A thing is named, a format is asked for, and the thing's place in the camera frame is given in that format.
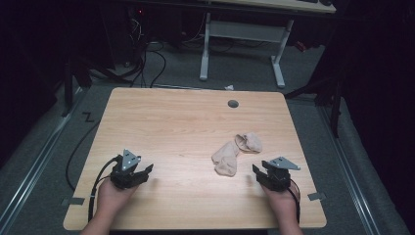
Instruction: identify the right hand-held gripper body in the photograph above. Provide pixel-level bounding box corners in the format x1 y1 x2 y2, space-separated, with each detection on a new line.
255 156 301 193

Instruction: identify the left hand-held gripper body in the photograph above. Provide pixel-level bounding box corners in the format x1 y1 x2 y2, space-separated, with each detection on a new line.
110 149 149 191

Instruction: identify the person's left hand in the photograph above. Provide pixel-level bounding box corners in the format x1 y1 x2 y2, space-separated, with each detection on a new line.
96 177 139 219

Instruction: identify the person's right hand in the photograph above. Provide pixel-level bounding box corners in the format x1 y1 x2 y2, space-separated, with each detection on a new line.
260 183 300 224

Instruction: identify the beige sock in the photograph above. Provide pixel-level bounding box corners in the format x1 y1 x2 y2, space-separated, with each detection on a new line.
210 140 241 177
234 131 263 154

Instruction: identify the grey tape piece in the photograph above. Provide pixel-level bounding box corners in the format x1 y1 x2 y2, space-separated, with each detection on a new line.
306 191 327 202
61 197 86 207

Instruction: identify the black metal stand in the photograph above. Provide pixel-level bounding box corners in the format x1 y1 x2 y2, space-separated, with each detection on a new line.
283 76 345 139
61 57 93 118

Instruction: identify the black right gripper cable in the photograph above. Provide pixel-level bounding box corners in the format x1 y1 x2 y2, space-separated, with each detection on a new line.
288 178 301 225

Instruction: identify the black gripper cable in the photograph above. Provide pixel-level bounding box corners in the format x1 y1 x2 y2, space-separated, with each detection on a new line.
288 178 301 225
87 156 121 223

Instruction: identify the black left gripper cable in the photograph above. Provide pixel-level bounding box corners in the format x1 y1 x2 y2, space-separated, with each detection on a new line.
87 156 121 223

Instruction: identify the black floor cable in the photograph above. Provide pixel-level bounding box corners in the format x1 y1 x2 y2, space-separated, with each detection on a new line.
65 119 102 192

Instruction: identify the metal floor rail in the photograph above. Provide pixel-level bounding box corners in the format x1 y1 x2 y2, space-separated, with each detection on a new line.
316 103 382 235
0 87 86 233

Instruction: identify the bundle of black cables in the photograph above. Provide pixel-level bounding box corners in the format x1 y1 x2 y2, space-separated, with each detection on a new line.
125 18 168 89

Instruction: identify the white desk frame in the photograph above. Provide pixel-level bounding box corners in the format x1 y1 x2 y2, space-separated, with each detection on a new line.
199 0 338 89

